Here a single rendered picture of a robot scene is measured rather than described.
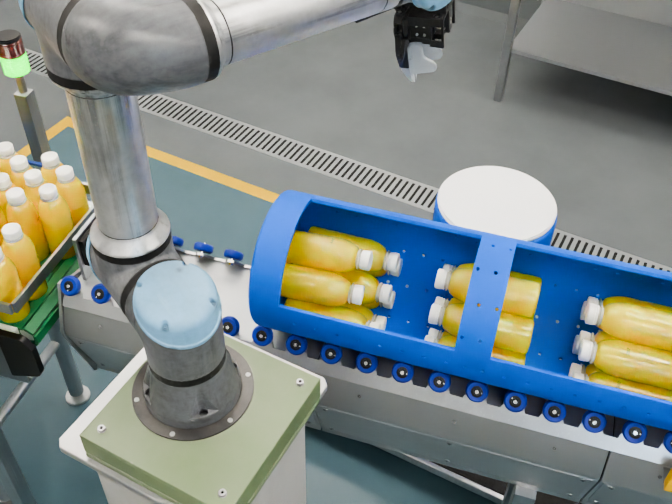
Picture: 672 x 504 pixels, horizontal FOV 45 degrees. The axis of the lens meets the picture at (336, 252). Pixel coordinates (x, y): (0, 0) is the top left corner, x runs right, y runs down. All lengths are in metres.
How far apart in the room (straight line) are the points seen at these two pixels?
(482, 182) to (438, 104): 2.18
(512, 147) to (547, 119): 0.31
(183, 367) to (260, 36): 0.49
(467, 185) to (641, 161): 2.12
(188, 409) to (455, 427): 0.65
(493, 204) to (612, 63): 2.27
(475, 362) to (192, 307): 0.59
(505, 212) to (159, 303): 1.00
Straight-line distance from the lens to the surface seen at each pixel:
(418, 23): 1.29
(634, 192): 3.80
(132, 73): 0.89
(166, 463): 1.24
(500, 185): 1.97
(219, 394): 1.23
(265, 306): 1.55
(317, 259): 1.56
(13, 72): 2.19
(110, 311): 1.83
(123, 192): 1.12
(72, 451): 1.35
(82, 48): 0.90
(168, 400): 1.23
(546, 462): 1.71
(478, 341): 1.47
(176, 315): 1.11
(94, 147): 1.08
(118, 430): 1.28
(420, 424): 1.70
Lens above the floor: 2.25
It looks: 44 degrees down
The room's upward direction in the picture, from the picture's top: 1 degrees clockwise
